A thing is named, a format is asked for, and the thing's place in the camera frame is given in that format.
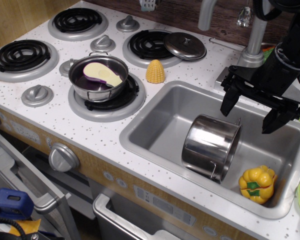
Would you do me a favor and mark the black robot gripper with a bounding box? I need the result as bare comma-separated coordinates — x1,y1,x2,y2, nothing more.
220,41,300,134

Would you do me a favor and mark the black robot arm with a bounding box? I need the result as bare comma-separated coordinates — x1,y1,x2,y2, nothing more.
220,0,300,134

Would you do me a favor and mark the tipped stainless steel pot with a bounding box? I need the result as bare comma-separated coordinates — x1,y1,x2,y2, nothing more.
181,114,242,183

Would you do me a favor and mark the stainless steel pot lid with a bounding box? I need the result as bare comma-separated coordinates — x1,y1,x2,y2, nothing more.
163,32,207,61

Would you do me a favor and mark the small steel pot on burner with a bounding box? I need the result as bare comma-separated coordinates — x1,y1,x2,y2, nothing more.
68,54,129,102

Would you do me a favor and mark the silver stove knob behind pot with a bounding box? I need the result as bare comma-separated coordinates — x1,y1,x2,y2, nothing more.
59,58,78,78

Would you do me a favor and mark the silver toy faucet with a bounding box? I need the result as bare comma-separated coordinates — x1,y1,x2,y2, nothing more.
198,0,267,68

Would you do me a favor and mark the yellow toy bell pepper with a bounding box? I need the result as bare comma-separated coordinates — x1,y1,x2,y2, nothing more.
238,165,278,205

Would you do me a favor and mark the clear glass ornament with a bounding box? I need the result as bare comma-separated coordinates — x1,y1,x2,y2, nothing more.
236,6,253,28

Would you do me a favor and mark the yellow toy corn cob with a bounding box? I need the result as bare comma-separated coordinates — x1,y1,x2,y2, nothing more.
145,59,166,84

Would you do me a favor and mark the front black burner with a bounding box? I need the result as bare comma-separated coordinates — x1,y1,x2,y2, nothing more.
67,72,147,123

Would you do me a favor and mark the black burner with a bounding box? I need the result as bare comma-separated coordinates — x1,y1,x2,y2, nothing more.
122,29,183,69
0,39,59,83
67,72,147,123
48,7,109,42

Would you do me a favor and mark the back right black burner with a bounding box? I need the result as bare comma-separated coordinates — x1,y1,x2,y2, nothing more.
122,29,183,69

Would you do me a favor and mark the hanging white utensil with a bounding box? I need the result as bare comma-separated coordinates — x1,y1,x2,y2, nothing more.
139,0,157,12

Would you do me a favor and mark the silver stove knob top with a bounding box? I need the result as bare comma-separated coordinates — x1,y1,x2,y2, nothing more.
116,15,140,33

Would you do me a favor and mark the toy eggplant half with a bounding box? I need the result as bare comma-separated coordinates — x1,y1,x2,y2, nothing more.
83,62,123,87

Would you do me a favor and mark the silver stove knob middle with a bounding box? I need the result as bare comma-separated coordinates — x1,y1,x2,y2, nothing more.
90,35,116,53

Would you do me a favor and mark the back left black burner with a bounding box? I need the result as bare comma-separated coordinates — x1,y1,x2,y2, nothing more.
48,7,109,42

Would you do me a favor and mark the silver oven dial knob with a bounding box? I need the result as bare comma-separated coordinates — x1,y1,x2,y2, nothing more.
48,142,80,173

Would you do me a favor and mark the silver stove knob front left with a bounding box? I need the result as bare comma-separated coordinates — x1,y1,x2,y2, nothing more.
21,84,54,108

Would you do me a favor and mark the far left black burner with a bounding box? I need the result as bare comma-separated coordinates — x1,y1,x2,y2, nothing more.
0,39,59,83

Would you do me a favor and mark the blue clamp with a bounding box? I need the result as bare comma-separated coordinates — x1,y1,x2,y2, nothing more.
0,188,34,220

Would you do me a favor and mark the silver dishwasher door handle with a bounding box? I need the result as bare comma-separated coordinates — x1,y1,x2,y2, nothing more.
92,193,187,240

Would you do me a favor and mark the silver oven door handle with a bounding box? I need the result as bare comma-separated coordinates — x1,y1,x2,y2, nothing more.
0,135,69,215

